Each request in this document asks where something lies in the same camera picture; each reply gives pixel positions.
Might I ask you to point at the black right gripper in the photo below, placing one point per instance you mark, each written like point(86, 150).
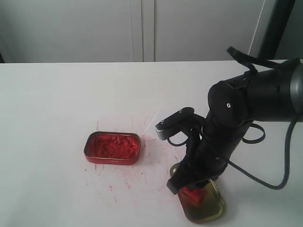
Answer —
point(209, 158)

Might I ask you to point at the red plastic stamp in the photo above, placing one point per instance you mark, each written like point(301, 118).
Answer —
point(195, 196)

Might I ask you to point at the red ink tin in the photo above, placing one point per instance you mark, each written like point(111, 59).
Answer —
point(112, 148)

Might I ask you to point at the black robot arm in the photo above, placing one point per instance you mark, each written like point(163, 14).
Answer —
point(235, 105)

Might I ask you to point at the gold tin lid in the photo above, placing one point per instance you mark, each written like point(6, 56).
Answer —
point(211, 207)

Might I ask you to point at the white paper sheet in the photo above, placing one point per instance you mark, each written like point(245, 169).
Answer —
point(155, 120)

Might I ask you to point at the white cabinet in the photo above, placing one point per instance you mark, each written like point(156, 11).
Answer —
point(130, 30)

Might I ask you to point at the dark post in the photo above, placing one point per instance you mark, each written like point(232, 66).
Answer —
point(275, 29)

